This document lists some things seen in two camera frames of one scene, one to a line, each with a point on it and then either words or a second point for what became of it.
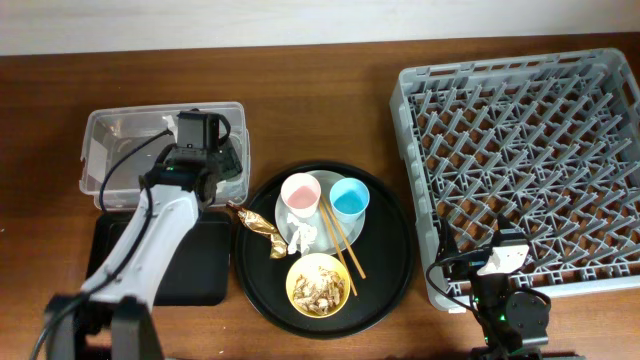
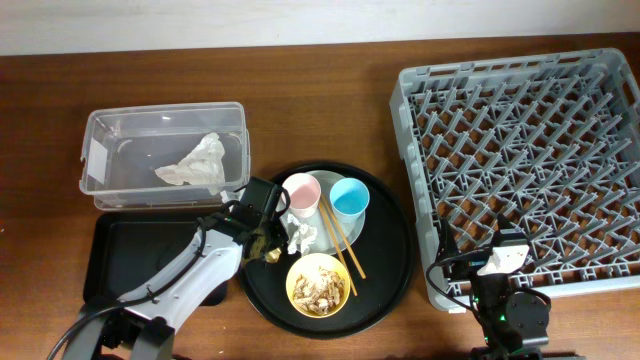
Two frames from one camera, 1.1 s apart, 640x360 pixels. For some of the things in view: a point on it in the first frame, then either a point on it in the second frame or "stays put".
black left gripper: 229,158 -> 277,239
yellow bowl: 318,285 stays put
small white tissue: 305,235 stays put
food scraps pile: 319,291 stays put
